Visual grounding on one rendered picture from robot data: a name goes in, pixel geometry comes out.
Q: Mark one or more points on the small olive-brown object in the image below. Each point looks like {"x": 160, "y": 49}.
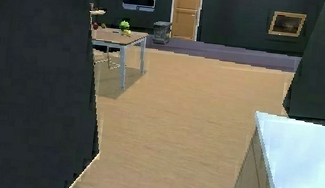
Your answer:
{"x": 103, "y": 25}

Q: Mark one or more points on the light wooden room door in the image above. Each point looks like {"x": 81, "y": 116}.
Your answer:
{"x": 186, "y": 12}

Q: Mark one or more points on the dark grey bin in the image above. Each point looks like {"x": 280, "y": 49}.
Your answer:
{"x": 161, "y": 32}

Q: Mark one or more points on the gold framed wall picture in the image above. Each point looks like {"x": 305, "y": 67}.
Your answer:
{"x": 287, "y": 24}

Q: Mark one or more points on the white-topped beige counter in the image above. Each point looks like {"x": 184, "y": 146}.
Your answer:
{"x": 300, "y": 170}

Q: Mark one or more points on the pale shelf with red object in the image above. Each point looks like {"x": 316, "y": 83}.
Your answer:
{"x": 96, "y": 11}

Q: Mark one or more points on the brown table with grey legs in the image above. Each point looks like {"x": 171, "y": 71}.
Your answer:
{"x": 122, "y": 39}

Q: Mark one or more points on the red apple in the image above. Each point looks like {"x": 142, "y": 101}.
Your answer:
{"x": 95, "y": 26}

